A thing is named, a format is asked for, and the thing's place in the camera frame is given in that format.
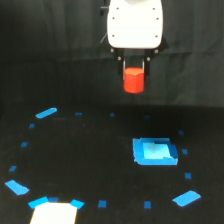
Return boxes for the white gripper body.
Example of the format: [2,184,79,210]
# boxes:
[100,0,168,62]

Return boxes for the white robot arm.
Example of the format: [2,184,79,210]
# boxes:
[100,0,168,79]

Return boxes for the white paper sheet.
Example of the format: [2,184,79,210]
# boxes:
[30,203,77,224]

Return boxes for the red hexagonal block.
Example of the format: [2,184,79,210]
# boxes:
[124,67,144,94]

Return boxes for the black backdrop curtain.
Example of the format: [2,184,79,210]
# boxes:
[0,0,224,107]

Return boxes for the large blue tape bottom-right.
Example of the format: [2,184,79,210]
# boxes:
[173,190,201,207]

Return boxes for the long blue tape top-left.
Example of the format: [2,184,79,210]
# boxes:
[35,108,57,119]

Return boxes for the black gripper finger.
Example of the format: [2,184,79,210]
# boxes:
[121,59,126,81]
[142,59,150,80]

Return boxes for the blue tape strip bottom-left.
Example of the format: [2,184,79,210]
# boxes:
[28,196,49,209]

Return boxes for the blue tape beside paper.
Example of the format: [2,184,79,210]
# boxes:
[70,199,85,209]

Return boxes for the large blue tape left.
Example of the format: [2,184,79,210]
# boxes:
[5,180,29,195]

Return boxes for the blue tape square patch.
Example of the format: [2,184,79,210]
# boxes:
[132,138,179,166]

